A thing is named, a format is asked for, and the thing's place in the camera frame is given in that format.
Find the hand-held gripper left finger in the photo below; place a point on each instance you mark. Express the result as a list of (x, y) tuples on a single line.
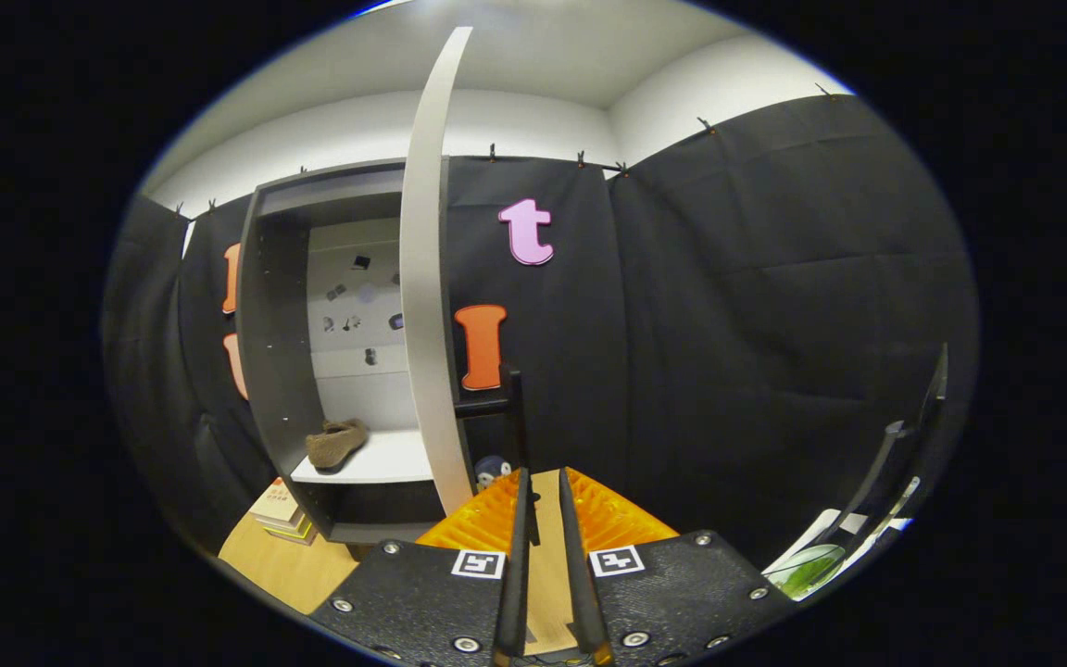
[(513, 574)]

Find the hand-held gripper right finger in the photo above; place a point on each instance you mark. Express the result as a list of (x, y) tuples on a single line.
[(578, 574)]

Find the brown fuzzy slipper shoe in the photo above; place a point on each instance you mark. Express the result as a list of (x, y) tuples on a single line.
[(334, 446)]

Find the dark grey shoe cabinet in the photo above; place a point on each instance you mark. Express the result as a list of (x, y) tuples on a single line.
[(269, 324)]

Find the penguin plush toy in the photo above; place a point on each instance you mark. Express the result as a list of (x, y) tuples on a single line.
[(494, 471)]

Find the stack of books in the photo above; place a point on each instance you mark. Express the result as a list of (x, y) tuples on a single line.
[(279, 509)]

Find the black backdrop cloth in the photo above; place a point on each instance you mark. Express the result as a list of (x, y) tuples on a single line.
[(728, 324)]

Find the dark thin stand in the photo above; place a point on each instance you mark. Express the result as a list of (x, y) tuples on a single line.
[(895, 432)]

